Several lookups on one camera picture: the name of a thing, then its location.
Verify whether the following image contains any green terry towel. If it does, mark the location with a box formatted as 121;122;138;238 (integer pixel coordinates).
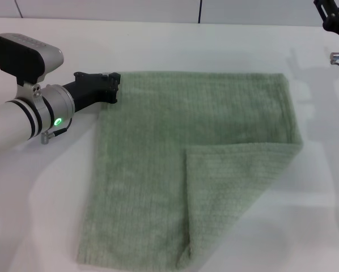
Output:
77;72;304;269

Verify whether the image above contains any left arm connector cable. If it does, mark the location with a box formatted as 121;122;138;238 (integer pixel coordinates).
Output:
40;116;73;145

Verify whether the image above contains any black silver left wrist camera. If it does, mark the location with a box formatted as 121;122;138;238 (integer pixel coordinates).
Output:
0;33;65;87

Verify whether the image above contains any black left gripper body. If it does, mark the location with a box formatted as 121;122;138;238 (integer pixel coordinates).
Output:
62;71;111;113

